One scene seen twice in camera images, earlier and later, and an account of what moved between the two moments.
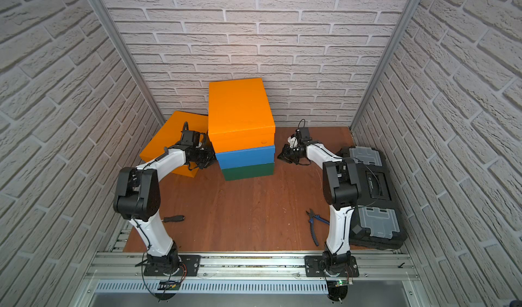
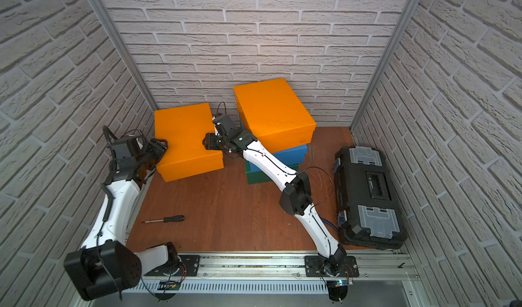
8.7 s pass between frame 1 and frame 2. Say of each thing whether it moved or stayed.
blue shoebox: moved
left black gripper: moved
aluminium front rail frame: stayed
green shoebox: moved
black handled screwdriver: stayed
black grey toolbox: stayed
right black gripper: moved
